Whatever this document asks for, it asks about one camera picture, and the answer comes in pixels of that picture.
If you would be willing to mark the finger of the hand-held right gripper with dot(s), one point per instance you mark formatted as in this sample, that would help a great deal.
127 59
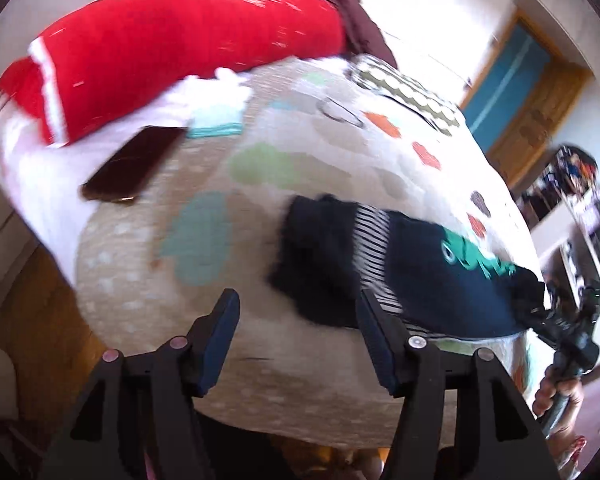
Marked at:
537 310

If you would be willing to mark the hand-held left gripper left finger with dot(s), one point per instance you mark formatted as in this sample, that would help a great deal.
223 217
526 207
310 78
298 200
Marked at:
221 340

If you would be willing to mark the navy striped shirt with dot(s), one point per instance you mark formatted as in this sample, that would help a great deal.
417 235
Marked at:
405 270

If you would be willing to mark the white desk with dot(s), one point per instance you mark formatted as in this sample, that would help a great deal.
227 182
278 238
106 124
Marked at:
562 240

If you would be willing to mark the white and teal cloth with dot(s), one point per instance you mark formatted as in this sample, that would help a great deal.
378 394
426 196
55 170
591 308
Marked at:
215 87

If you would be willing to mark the maroon blanket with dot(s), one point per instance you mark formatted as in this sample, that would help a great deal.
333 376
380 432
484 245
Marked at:
350 5

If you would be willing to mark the green patterned bolster pillow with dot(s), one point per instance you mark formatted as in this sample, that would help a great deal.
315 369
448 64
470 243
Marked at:
410 95

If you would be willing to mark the person's right hand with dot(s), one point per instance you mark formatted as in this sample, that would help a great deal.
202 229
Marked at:
545 392

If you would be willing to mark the blue door curtain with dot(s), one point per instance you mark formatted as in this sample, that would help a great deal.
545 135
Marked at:
505 77

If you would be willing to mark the white bed sheet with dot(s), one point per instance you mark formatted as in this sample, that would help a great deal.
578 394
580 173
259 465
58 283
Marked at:
35 160

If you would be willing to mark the dark smartphone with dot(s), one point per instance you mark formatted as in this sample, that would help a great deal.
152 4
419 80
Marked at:
132 165

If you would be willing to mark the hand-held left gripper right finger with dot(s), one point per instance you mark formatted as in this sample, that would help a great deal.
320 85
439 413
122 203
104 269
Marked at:
376 342

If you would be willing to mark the heart patterned quilt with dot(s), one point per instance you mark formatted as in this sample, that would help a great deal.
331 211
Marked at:
260 195

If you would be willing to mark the red folded blanket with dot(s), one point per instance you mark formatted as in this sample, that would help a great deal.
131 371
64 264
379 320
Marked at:
170 45

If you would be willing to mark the teal folded cloth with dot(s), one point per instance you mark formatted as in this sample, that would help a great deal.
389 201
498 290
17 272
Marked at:
216 122

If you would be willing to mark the white shoe rack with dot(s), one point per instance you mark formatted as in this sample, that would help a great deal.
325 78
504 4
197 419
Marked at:
562 180

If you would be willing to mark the wooden door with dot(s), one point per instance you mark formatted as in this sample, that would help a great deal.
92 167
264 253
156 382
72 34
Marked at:
542 120

